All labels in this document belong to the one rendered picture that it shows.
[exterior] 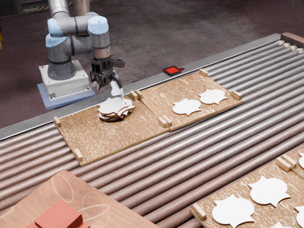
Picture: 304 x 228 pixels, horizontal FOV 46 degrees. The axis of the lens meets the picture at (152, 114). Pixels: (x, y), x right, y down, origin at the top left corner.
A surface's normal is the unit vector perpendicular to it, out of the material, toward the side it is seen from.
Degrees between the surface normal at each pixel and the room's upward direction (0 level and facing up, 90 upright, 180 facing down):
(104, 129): 0
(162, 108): 0
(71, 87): 90
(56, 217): 0
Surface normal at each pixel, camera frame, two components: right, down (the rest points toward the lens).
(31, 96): -0.05, -0.81
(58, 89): 0.41, 0.51
